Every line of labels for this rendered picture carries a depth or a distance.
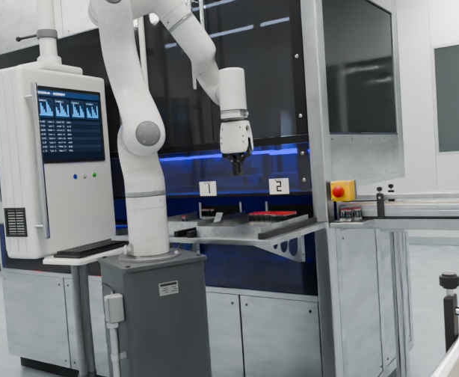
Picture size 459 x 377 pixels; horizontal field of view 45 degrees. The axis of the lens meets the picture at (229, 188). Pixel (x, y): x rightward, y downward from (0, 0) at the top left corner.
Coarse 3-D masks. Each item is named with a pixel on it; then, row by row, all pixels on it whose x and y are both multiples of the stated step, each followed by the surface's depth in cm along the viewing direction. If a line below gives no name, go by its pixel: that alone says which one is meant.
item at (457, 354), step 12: (444, 276) 58; (456, 276) 58; (444, 288) 58; (456, 288) 58; (444, 300) 57; (456, 300) 58; (444, 312) 58; (456, 312) 58; (444, 324) 58; (456, 324) 58; (456, 336) 58; (456, 348) 45; (444, 360) 43; (456, 360) 42; (444, 372) 40; (456, 372) 42
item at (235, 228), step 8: (240, 216) 211; (248, 216) 216; (304, 216) 199; (208, 224) 193; (216, 224) 198; (224, 224) 202; (232, 224) 206; (240, 224) 211; (248, 224) 210; (272, 224) 180; (280, 224) 184; (200, 232) 187; (208, 232) 186; (216, 232) 184; (224, 232) 182; (232, 232) 180; (240, 232) 178; (248, 232) 177; (256, 232) 175
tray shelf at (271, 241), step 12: (300, 228) 191; (312, 228) 194; (120, 240) 205; (180, 240) 189; (192, 240) 186; (204, 240) 183; (216, 240) 181; (228, 240) 178; (240, 240) 175; (252, 240) 173; (264, 240) 170; (276, 240) 172
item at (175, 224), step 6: (174, 216) 231; (180, 216) 235; (192, 216) 242; (222, 216) 216; (228, 216) 219; (234, 216) 223; (168, 222) 210; (174, 222) 208; (180, 222) 207; (186, 222) 205; (192, 222) 203; (198, 222) 203; (204, 222) 206; (210, 222) 209; (168, 228) 210; (174, 228) 208; (180, 228) 207; (186, 228) 205
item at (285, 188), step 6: (270, 180) 213; (276, 180) 212; (282, 180) 210; (288, 180) 209; (270, 186) 213; (276, 186) 212; (282, 186) 210; (288, 186) 209; (270, 192) 214; (276, 192) 212; (282, 192) 211; (288, 192) 209
